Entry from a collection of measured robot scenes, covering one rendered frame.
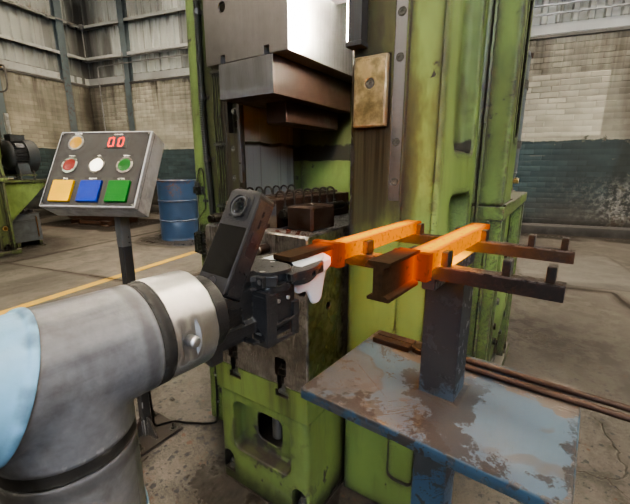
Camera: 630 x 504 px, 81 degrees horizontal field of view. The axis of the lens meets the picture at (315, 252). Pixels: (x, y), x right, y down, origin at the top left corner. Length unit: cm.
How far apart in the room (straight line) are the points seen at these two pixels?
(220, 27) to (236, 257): 92
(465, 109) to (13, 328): 127
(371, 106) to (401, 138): 11
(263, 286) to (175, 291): 10
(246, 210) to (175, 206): 539
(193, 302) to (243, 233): 9
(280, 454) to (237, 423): 18
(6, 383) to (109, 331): 6
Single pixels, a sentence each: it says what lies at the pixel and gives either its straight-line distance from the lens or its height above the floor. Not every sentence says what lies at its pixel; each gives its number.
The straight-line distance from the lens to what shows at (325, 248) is 49.
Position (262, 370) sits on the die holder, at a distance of 116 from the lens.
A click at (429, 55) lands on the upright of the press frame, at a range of 102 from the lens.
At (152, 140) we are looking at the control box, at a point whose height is 117.
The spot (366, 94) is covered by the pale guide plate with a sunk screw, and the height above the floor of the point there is 126.
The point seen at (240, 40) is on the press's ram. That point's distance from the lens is 115.
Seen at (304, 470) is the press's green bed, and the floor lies 21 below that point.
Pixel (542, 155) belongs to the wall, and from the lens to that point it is 697.
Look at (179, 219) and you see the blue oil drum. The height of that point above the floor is 32.
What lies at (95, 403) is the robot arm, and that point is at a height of 93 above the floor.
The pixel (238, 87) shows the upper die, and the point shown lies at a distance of 113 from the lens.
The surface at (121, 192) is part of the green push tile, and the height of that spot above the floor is 100.
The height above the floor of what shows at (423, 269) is 96.
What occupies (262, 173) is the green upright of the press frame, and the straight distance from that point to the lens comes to 138.
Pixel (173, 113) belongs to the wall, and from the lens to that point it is 927.
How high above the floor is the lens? 108
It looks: 13 degrees down
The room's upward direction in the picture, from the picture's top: straight up
